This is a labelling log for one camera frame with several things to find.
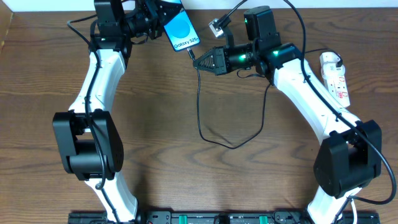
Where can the white USB wall charger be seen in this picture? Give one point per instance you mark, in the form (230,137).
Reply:
(331,62)

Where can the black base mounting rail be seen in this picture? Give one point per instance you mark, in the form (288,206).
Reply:
(167,217)

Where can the blue Galaxy smartphone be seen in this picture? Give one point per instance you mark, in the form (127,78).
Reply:
(181,32)

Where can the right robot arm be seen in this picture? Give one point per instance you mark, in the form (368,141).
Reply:
(350,150)

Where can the white power strip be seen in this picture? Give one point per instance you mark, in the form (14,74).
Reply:
(335,82)

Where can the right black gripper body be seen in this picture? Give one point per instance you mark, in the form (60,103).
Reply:
(219,60)

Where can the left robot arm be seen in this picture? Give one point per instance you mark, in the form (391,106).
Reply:
(89,144)

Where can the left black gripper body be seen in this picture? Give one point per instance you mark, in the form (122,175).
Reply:
(156,17)

